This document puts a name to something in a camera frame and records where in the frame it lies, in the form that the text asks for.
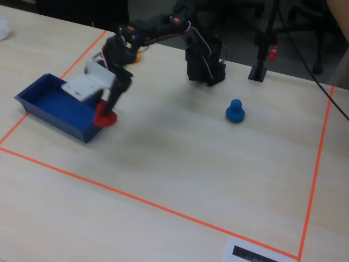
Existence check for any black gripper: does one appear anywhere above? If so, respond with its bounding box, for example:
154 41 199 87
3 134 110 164
94 34 135 116

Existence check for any white paper with black bar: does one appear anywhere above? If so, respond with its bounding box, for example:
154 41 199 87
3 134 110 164
221 236 298 262

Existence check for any thick black cable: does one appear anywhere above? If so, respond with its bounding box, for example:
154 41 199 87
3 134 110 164
277 0 349 122

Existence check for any blue plastic box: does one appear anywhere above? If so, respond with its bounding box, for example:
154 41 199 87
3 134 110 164
14 73 110 144

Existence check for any red white servo wire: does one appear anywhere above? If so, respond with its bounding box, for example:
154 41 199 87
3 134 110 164
187 21 214 80

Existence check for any white crumpled object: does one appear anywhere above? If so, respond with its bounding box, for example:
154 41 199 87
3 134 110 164
0 17 10 42

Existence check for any person forearm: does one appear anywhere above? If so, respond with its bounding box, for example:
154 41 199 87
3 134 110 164
326 0 349 42

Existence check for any blue rubber duck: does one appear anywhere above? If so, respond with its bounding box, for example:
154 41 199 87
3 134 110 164
225 98 246 123

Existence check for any red rubber duck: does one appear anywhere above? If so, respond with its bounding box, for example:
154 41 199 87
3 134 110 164
93 102 118 128

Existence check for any black camera stand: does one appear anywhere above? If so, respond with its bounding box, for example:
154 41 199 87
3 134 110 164
248 0 281 83

